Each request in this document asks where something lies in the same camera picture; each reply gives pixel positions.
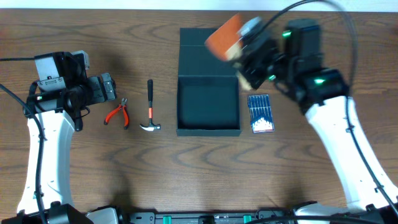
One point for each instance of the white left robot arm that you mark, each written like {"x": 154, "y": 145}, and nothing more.
{"x": 56, "y": 100}

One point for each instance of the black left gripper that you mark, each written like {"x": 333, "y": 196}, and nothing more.
{"x": 106, "y": 89}

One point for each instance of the blue screwdriver set case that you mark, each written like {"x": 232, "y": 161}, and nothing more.
{"x": 260, "y": 114}

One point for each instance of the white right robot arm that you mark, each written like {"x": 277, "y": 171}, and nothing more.
{"x": 323, "y": 98}

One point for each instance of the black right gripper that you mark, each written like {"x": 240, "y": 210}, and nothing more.
{"x": 252, "y": 70}

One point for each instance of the dark green open box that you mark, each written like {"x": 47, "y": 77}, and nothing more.
{"x": 207, "y": 89}

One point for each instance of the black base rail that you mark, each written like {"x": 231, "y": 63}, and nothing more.
{"x": 210, "y": 217}

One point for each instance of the small black handled hammer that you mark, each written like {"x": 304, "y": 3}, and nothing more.
{"x": 151, "y": 126}

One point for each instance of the orange scraper wooden handle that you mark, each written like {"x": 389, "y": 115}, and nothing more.
{"x": 226, "y": 45}

